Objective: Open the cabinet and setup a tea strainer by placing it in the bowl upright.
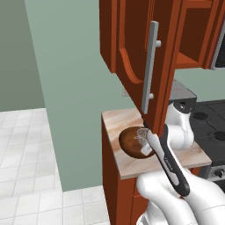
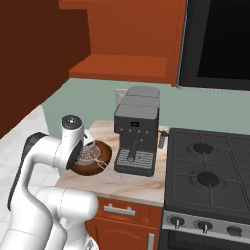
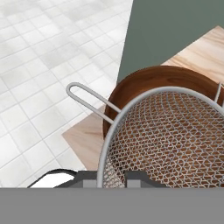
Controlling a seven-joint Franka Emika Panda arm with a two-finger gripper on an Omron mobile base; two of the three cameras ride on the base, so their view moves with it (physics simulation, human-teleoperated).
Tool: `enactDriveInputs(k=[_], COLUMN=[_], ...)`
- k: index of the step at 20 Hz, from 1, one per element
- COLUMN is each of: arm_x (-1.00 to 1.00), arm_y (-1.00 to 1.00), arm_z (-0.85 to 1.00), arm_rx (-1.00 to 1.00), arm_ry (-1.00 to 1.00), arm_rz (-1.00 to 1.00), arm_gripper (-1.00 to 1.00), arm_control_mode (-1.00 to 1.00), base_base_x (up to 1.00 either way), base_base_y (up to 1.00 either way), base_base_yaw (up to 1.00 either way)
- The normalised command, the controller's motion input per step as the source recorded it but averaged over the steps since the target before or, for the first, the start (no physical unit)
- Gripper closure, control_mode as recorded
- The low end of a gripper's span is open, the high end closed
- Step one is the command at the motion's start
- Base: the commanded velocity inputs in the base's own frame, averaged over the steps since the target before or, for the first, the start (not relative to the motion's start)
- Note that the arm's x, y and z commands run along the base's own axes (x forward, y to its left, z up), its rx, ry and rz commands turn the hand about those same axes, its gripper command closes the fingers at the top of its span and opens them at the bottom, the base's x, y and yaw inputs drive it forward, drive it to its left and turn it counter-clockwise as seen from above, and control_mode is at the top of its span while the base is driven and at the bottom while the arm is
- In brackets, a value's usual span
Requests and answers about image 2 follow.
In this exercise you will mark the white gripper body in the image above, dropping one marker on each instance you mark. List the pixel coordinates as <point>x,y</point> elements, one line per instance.
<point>91,145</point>

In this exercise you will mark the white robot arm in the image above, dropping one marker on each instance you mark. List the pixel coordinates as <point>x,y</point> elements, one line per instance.
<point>32,208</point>

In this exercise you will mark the metal mesh tea strainer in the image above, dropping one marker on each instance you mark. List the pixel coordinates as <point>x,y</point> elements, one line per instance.
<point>89,156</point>

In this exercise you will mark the brown bowl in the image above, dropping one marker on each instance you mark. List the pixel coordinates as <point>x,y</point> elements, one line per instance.
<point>104,152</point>

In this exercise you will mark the dark brown cabinet door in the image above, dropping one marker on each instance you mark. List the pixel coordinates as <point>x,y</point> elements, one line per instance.
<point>35,58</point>

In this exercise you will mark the dark grey coffee machine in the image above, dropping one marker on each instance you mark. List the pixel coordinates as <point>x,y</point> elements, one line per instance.
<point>136,130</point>

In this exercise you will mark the orange drawer front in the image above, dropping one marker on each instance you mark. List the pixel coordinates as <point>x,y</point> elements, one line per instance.
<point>143,211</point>

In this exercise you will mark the orange base cupboard door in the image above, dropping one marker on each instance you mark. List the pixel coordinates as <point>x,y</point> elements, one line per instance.
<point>120,236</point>

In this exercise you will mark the grey stove knob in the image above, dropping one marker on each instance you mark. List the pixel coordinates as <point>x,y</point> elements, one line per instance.
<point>234,230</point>
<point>204,225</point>
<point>176,222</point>

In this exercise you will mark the black gas stove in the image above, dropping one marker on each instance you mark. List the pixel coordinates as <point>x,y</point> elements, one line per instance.
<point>208,182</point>

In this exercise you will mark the black microwave oven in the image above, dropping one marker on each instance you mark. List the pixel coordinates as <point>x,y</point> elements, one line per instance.
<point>221,39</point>

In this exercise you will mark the white wall socket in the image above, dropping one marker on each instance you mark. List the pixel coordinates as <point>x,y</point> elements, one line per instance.
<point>119,97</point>

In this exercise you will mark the orange wall cabinet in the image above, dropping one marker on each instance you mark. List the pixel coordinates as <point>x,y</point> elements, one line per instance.
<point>130,39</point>

